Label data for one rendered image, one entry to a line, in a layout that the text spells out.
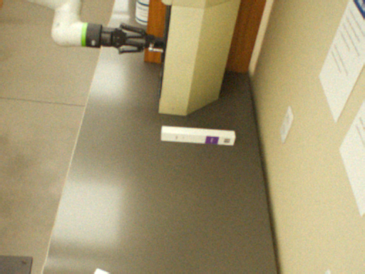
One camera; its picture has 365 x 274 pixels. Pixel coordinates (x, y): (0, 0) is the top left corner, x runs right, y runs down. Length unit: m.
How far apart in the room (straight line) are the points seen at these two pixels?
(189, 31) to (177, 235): 0.71
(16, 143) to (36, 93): 0.56
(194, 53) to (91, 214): 0.69
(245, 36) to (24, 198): 1.56
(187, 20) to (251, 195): 0.64
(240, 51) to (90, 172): 0.93
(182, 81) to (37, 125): 1.67
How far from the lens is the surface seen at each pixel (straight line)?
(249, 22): 2.07
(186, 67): 1.72
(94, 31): 1.77
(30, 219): 2.68
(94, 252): 1.39
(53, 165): 2.94
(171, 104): 1.83
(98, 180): 1.57
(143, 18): 2.44
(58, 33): 1.78
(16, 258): 2.52
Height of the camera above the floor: 2.10
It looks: 46 degrees down
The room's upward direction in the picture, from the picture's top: 7 degrees clockwise
